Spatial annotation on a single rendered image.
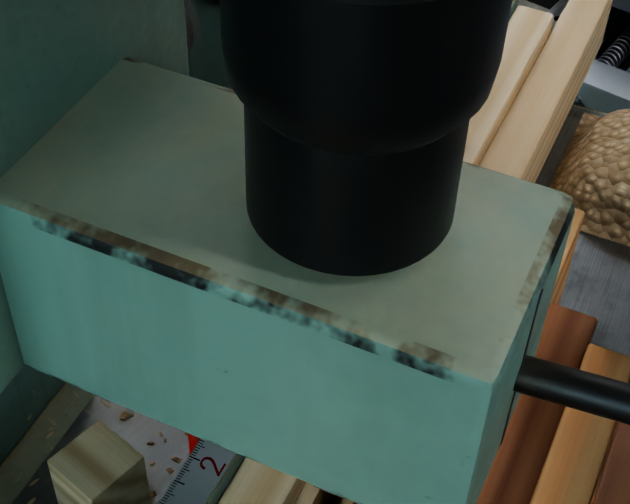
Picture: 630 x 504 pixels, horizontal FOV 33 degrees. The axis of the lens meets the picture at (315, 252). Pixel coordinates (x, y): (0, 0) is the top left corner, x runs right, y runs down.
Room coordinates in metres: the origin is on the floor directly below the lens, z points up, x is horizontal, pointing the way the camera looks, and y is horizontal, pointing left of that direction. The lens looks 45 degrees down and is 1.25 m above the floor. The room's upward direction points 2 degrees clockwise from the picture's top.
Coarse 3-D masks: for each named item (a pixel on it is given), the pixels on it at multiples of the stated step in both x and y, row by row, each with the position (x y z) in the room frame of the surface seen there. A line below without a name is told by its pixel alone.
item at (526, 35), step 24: (528, 24) 0.47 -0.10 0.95; (504, 48) 0.44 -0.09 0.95; (528, 48) 0.45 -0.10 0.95; (504, 72) 0.42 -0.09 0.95; (528, 72) 0.44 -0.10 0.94; (504, 96) 0.41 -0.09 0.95; (480, 120) 0.39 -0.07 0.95; (480, 144) 0.37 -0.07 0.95; (240, 480) 0.19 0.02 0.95; (264, 480) 0.19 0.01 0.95; (288, 480) 0.19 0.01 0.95
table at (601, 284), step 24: (576, 120) 0.45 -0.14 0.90; (552, 168) 0.41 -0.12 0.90; (600, 240) 0.36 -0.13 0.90; (576, 264) 0.35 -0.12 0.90; (600, 264) 0.35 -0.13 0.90; (624, 264) 0.35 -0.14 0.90; (576, 288) 0.33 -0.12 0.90; (600, 288) 0.33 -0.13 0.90; (624, 288) 0.33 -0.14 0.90; (600, 312) 0.32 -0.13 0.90; (624, 312) 0.32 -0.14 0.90; (600, 336) 0.30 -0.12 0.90; (624, 336) 0.30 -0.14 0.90
